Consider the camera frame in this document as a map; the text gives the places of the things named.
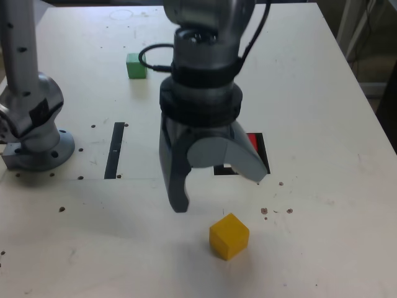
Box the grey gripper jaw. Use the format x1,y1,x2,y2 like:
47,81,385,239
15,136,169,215
187,122,270,184
159,123,192,214

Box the yellow cube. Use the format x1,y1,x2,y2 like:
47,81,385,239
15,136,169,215
209,212,251,261

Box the black tape strip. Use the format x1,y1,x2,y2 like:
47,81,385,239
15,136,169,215
104,122,125,180

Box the green cube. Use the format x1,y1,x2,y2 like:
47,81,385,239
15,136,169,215
125,52,148,79

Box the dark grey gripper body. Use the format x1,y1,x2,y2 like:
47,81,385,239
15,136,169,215
159,112,240,143

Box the black furniture panel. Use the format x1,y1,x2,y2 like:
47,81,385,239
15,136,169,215
375,70,397,133

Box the red cube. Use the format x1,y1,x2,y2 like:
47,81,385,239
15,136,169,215
246,133,259,153

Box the black tape square outline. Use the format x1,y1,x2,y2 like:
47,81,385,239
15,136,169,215
213,132,271,176

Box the white metal rack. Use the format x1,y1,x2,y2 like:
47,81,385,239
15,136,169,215
336,0,378,60

